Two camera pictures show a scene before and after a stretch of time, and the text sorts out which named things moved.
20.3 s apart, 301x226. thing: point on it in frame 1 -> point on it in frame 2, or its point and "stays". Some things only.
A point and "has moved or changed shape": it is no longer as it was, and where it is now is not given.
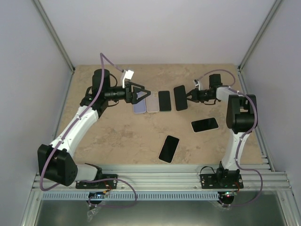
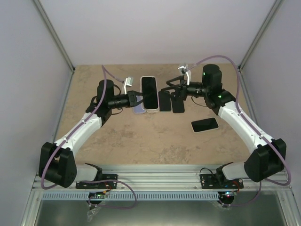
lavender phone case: (140, 107) stays
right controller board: (228, 195) stays
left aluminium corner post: (54, 35) stays
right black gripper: (195, 95) -> (183, 88)
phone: (169, 149) -> (148, 87)
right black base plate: (214, 181) stays
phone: (180, 97) has moved or changed shape
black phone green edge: (164, 100) stays
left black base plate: (101, 184) stays
